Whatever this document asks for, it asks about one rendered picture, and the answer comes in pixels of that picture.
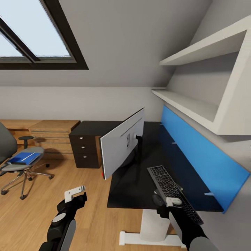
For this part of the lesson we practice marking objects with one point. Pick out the swivel chair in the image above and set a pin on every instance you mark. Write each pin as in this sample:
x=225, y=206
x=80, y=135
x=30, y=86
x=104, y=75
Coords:
x=8, y=149

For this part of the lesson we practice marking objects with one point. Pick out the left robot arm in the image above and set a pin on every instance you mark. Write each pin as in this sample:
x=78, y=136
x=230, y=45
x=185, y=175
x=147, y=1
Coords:
x=63, y=226

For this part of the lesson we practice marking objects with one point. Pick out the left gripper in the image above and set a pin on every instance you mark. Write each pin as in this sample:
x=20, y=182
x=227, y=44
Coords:
x=77, y=203

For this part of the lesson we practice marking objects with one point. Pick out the monitor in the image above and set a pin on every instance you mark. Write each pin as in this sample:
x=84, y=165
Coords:
x=117, y=144

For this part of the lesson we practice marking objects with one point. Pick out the keyboard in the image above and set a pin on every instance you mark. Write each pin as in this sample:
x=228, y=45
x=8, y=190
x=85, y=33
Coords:
x=168, y=188

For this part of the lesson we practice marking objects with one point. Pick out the folder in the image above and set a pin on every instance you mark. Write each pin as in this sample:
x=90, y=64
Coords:
x=24, y=158

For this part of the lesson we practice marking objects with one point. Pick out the mouse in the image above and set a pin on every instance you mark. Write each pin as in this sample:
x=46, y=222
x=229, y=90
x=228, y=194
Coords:
x=157, y=200

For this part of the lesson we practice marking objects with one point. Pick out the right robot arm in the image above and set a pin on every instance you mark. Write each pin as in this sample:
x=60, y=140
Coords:
x=191, y=234

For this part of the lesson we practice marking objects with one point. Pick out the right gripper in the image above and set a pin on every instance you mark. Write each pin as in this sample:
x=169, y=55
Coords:
x=163, y=211

